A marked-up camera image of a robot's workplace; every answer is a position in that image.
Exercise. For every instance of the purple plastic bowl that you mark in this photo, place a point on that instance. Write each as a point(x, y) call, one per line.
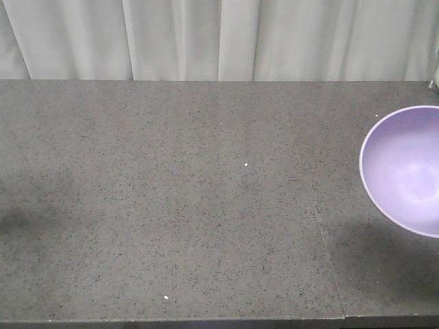
point(398, 166)

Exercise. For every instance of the white curtain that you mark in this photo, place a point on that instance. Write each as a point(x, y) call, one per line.
point(219, 40)

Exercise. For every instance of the white kitchen appliance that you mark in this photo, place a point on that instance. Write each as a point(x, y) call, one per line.
point(434, 83)

